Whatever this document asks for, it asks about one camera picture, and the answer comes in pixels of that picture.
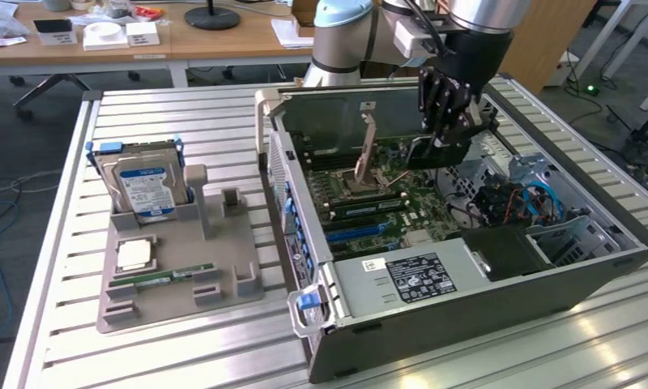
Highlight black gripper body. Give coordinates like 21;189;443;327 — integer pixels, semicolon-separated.
442;30;515;97

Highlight graphics card black heatsink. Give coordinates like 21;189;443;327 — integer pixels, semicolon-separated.
352;100;475;190

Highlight wooden cabinet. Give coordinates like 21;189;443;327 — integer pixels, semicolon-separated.
486;0;600;95

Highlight perforated silver drive cage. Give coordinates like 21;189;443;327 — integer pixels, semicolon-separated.
435;133;520;203

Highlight black power connector bundle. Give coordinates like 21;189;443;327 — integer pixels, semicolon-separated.
470;185;515;227

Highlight green motherboard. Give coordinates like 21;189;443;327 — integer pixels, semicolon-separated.
300;145;470;260

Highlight CPU socket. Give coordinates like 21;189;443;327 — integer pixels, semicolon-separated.
332;168;394;198

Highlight white paper stack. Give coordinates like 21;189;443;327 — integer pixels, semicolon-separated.
271;18;318;49

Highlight brown cardboard box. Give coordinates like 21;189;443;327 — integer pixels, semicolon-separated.
292;0;318;28

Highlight blue expansion slot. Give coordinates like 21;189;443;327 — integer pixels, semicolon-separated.
323;224;390;245

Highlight silver disk bay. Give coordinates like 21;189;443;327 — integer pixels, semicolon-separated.
526;214;636;269

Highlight grey power supply unit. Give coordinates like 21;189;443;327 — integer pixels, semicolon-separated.
332;237;492;320

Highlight black round lamp base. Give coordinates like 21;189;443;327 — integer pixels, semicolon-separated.
185;0;243;30

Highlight open grey PC case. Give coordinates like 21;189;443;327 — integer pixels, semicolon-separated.
254;79;648;385

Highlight silver hard disk blue label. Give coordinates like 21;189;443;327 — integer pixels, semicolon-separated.
97;142;188;223

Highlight plain white box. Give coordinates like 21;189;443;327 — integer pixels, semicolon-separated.
124;22;161;48

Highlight blue disk caddy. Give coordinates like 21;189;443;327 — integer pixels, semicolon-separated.
85;137;189;171

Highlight flat white box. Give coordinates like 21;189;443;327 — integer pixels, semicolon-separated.
83;32;131;52

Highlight clear bag dark contents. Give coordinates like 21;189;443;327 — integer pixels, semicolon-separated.
103;0;133;19

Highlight green RAM stick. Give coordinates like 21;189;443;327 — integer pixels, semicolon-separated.
111;263;217;284

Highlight silver CPU chip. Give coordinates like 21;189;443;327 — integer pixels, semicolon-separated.
116;238;157;271

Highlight white tape roll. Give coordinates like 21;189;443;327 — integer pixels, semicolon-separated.
85;23;121;41

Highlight grey parts rack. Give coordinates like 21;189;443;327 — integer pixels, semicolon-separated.
95;164;267;334

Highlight wooden office desk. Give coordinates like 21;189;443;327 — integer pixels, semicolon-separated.
0;0;470;78

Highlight white box black top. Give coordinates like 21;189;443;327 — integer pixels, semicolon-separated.
33;19;79;46

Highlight black chair base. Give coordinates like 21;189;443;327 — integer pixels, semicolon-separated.
11;72;93;119

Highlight crumpled clear plastic bag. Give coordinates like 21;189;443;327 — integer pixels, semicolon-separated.
0;1;32;38

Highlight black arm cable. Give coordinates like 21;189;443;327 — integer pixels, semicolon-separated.
399;0;456;58

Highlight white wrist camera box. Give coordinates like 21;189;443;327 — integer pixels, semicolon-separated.
392;19;446;58

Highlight white switch box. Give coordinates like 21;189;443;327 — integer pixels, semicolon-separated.
544;51;582;88

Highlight white table frame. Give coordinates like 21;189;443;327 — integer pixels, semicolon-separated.
570;0;648;113

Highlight blue data wire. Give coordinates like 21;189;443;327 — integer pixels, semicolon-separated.
520;182;567;224

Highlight white floor cable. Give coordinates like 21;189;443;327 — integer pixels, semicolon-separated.
0;169;69;195

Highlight blue floor cable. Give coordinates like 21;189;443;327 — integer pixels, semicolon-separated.
0;194;21;348

